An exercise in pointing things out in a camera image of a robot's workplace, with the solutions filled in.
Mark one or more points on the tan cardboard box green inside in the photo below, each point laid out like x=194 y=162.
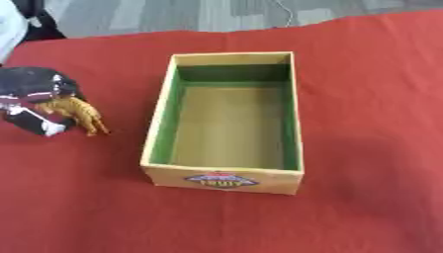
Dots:
x=228 y=123

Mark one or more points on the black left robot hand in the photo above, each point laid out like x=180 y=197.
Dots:
x=29 y=84

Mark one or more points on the person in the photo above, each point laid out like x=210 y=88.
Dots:
x=23 y=19

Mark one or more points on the orange toy tiger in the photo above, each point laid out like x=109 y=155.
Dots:
x=78 y=110

